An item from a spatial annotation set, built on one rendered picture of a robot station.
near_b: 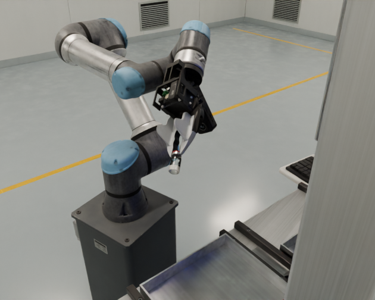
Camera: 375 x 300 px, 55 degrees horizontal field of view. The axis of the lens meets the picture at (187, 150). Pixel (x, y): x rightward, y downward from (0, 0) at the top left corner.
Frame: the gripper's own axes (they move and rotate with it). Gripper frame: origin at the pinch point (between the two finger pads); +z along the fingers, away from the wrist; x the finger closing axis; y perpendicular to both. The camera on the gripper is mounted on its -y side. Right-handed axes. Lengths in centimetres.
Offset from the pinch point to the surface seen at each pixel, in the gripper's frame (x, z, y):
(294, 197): 1, -12, -51
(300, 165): -4, -34, -68
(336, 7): -68, -493, -353
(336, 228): 39, 29, 23
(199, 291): -8.1, 22.6, -22.3
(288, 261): 6.7, 12.2, -36.6
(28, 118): -282, -149, -62
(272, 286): 4.4, 18.6, -33.4
